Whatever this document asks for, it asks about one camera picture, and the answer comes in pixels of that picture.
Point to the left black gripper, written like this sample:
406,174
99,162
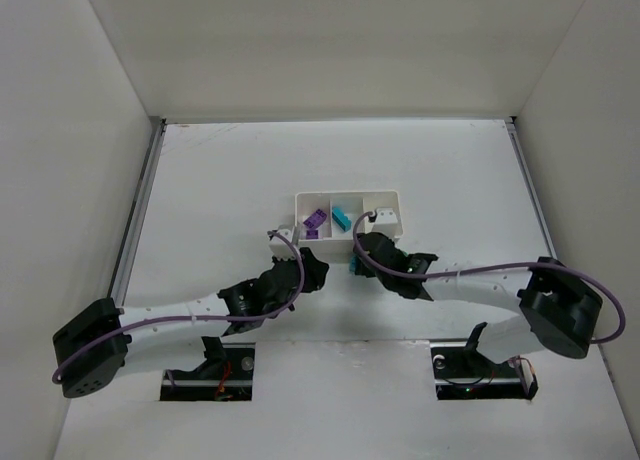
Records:
310,268

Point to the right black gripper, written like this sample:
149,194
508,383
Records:
370,250

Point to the purple lego plate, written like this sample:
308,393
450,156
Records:
315,220

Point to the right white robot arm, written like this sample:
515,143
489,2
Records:
552,308

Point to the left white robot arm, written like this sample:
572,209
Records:
105,341

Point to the white three-compartment tray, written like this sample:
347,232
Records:
326,221

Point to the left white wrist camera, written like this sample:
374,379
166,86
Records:
283,242

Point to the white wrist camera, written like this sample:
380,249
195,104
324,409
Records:
384,220
283,242

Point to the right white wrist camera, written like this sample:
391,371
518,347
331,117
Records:
384,220

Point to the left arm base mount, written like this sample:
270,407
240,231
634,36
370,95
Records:
225,375

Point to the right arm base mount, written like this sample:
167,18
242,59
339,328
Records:
462,373

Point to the left aluminium rail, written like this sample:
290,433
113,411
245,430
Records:
123,268

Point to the aluminium rail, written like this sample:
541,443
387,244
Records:
123,268
518,150

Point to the right aluminium rail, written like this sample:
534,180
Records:
518,150

